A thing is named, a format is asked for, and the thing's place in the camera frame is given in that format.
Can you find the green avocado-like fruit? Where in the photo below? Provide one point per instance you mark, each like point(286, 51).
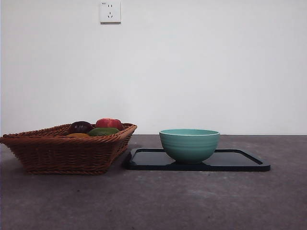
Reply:
point(104, 131)

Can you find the brown wicker basket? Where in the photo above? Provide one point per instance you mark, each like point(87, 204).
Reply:
point(60, 155)

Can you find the red apple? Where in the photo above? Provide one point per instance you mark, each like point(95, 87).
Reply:
point(109, 122)

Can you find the dark purple round fruit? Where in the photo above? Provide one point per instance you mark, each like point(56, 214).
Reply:
point(80, 127)

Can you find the black rectangular tray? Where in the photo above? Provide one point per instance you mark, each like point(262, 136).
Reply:
point(148, 161)

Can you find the teal ribbed bowl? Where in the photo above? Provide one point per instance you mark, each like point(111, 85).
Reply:
point(189, 148)

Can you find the white wall socket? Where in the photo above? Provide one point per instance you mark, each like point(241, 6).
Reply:
point(110, 12)

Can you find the brown kiwifruit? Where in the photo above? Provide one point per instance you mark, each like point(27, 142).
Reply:
point(78, 135)

